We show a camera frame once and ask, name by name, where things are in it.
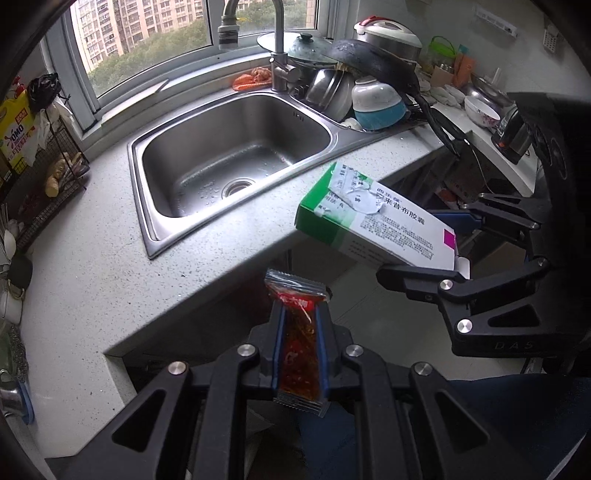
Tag white blue bowl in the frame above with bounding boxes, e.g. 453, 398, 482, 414
352, 78, 409, 131

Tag white plastic bag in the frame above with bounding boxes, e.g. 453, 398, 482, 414
34, 104, 63, 151

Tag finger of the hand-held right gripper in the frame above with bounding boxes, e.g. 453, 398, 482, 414
431, 193, 541, 241
376, 257, 553, 341

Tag glass pot lid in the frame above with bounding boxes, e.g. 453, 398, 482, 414
257, 31, 333, 70

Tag orange mesh scrubber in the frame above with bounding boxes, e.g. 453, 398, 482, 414
232, 67, 274, 92

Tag steel bowl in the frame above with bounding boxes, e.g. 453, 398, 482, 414
305, 68, 355, 121

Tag steel wool scourer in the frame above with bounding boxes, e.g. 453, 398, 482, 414
4, 325, 29, 381

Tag green plastic container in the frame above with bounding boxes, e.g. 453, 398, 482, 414
429, 36, 458, 70

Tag steel black kettle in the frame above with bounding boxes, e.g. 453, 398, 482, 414
490, 105, 534, 164

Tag steel faucet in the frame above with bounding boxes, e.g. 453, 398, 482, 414
217, 0, 301, 93

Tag steel pot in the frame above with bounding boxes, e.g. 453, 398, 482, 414
468, 76, 515, 107

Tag white wall outlet strip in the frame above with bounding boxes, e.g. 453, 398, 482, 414
475, 11, 519, 38

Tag white framed window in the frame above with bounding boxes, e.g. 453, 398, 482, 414
41, 0, 333, 134

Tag stainless steel sink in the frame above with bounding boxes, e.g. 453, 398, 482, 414
127, 88, 432, 260

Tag person's leg in jeans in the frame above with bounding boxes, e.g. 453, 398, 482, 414
295, 373, 591, 480

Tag black plastic bag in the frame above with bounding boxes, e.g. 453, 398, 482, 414
27, 73, 63, 112

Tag floral ceramic bowl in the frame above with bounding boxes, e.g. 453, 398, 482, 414
464, 95, 504, 130

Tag white ceramic spoons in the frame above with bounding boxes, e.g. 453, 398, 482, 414
427, 83, 467, 109

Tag white rice paddle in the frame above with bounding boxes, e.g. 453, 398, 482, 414
0, 228, 17, 266

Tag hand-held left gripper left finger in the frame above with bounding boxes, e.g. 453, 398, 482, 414
69, 300, 284, 480

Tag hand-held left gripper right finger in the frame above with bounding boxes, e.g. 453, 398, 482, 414
318, 300, 527, 480

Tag red sauce packet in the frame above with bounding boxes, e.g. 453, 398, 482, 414
264, 269, 334, 418

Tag blue dish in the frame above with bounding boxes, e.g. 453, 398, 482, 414
18, 392, 37, 426

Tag black wire rack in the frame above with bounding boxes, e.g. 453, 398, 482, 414
0, 111, 90, 252

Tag green white medicine box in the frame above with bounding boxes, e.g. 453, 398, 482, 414
294, 161, 472, 280

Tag black wok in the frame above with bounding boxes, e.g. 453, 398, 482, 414
321, 39, 469, 160

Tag steel teapot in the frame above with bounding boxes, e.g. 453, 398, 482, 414
0, 371, 26, 418

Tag ginger root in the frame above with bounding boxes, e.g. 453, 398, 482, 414
44, 157, 68, 198

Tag white red rice cooker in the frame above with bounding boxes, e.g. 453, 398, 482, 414
355, 16, 423, 61

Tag black utensil holder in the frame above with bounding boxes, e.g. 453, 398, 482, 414
7, 254, 34, 289

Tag yellow detergent jug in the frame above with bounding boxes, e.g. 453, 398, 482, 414
0, 88, 40, 169

